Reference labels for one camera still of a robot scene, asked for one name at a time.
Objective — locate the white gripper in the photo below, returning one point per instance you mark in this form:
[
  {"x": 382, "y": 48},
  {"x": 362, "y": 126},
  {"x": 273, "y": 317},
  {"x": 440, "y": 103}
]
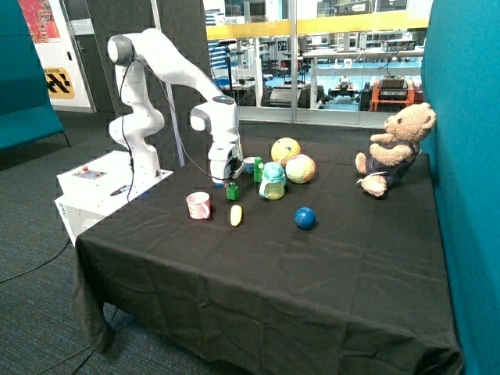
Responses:
[{"x": 226, "y": 161}]

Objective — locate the green toy block front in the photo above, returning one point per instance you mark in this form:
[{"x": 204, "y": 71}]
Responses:
[{"x": 232, "y": 191}]

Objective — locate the green toy block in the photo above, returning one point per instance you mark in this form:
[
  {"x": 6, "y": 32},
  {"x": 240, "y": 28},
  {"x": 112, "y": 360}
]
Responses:
[
  {"x": 232, "y": 191},
  {"x": 258, "y": 165},
  {"x": 258, "y": 176}
]

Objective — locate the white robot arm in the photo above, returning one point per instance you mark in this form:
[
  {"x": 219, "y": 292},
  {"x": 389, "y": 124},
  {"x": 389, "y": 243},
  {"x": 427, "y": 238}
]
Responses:
[{"x": 218, "y": 115}]

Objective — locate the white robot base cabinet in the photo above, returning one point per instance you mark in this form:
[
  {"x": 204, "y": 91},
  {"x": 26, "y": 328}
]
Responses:
[{"x": 98, "y": 188}]

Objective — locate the yellow toy banana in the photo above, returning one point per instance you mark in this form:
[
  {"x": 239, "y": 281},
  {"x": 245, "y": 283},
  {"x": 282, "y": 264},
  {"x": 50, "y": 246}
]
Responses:
[{"x": 236, "y": 214}]

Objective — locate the blue and white teacup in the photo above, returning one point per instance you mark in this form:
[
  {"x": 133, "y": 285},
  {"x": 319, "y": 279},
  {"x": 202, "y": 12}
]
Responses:
[{"x": 249, "y": 164}]

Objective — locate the pink white mug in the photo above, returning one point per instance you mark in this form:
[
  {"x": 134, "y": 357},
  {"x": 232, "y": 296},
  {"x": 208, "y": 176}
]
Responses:
[{"x": 198, "y": 204}]

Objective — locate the green toy block back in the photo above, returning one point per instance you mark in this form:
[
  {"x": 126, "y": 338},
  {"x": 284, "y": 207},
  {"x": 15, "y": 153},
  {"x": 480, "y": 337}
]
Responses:
[{"x": 258, "y": 176}]

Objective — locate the teal yellow sippy cup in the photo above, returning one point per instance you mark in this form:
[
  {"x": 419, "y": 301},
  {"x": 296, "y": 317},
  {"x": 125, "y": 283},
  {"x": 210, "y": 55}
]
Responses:
[{"x": 273, "y": 182}]

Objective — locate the yellow smiley plush ball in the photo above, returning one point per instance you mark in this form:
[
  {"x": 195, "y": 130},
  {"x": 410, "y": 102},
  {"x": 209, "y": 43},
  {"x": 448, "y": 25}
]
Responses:
[{"x": 284, "y": 149}]

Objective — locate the pastel plush ball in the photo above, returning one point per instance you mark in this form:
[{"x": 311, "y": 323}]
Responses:
[{"x": 300, "y": 169}]

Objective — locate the blue ball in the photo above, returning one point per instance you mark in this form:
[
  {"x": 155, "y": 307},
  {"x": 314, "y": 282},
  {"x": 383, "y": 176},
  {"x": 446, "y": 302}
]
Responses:
[{"x": 305, "y": 218}]

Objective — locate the black tablecloth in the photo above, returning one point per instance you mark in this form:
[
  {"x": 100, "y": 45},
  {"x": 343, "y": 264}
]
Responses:
[{"x": 365, "y": 291}]

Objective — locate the white lab bench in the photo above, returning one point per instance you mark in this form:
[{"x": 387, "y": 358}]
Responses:
[{"x": 371, "y": 80}]

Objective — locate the brown teddy bear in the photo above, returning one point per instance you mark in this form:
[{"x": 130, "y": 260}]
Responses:
[{"x": 393, "y": 152}]

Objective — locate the yellow black hazard sign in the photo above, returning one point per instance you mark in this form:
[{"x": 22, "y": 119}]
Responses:
[{"x": 59, "y": 83}]

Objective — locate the teal sofa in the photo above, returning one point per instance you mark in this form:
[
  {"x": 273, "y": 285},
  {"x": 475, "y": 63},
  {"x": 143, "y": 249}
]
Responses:
[{"x": 26, "y": 111}]

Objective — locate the red poster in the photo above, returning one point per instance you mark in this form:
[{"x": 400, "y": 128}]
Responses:
[{"x": 40, "y": 20}]

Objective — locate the teal partition panel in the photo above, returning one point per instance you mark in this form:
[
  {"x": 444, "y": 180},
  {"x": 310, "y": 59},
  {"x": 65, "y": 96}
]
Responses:
[{"x": 460, "y": 74}]

